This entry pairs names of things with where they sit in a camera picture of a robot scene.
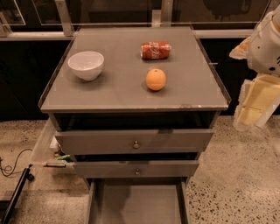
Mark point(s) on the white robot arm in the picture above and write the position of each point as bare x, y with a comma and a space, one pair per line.
275, 17

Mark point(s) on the grey drawer cabinet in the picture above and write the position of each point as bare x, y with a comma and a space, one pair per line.
192, 98

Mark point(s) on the black metal stand leg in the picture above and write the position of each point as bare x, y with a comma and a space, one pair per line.
7, 205

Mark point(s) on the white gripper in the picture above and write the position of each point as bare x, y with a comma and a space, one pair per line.
264, 49

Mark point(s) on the middle grey drawer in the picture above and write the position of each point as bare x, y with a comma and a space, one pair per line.
135, 169

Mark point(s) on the white ceramic bowl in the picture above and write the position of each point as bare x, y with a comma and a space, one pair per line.
86, 65

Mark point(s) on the top grey drawer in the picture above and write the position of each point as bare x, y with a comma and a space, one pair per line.
92, 142

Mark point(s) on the bottom grey open drawer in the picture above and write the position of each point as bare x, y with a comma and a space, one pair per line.
137, 201

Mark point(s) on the metal railing frame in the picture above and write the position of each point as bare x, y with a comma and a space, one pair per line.
61, 19

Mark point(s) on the orange fruit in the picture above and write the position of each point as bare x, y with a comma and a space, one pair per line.
155, 79

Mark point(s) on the red soda can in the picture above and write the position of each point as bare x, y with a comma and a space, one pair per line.
155, 50

